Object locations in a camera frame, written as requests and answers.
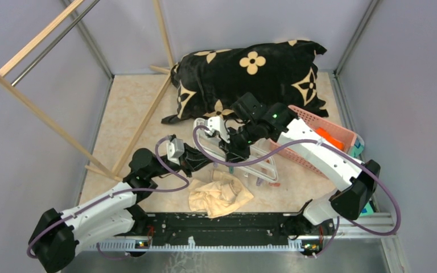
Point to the orange underwear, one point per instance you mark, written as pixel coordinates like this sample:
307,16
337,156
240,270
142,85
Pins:
327,136

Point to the metal rack rod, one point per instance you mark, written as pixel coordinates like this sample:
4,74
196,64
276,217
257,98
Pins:
51,46

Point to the black floral pillow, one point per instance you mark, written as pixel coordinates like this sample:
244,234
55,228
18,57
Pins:
210,81

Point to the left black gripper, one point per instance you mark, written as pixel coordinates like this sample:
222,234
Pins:
192,159

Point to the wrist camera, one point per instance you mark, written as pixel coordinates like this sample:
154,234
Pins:
215,126
175,149

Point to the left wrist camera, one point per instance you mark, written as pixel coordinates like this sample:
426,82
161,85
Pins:
175,149

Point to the purple clothespin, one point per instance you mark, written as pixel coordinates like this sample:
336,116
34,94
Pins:
259,182

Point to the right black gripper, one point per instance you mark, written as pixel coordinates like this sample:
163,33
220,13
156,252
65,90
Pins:
233,153

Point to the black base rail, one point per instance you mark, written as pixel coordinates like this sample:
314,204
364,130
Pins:
160,232

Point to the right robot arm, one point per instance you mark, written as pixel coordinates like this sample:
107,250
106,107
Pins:
355,181

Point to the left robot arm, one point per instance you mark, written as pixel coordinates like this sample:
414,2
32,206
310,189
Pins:
60,236

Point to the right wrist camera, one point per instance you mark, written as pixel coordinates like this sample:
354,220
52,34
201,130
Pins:
215,126

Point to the cream boxer underwear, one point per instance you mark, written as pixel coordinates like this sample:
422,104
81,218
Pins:
223,195

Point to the pink plastic basket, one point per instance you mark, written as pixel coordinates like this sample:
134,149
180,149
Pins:
340,137

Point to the wooden drying rack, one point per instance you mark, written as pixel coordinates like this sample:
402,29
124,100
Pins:
77,111

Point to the white clip hanger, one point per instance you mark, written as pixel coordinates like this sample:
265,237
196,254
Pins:
265,169

